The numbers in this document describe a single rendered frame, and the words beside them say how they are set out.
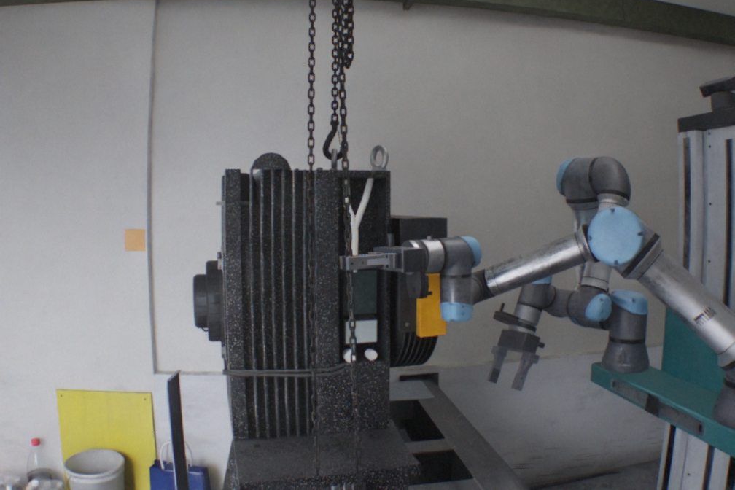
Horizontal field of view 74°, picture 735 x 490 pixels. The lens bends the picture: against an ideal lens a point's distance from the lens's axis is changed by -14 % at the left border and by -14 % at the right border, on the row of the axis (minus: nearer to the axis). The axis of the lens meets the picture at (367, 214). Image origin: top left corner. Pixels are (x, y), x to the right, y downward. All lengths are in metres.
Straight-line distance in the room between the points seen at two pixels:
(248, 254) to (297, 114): 1.33
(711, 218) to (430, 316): 0.86
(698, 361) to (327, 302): 1.03
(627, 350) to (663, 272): 0.60
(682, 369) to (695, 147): 0.63
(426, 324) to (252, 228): 0.50
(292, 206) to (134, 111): 1.42
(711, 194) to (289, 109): 1.85
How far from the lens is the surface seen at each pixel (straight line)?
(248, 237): 1.43
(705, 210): 1.73
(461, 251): 1.26
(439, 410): 2.41
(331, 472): 1.35
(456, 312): 1.28
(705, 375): 1.66
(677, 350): 1.74
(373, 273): 1.52
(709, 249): 1.73
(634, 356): 1.75
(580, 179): 1.70
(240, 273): 1.42
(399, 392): 2.61
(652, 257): 1.18
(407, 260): 1.16
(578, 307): 1.57
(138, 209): 2.66
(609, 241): 1.16
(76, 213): 2.76
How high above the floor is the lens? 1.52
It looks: 1 degrees down
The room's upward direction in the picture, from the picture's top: straight up
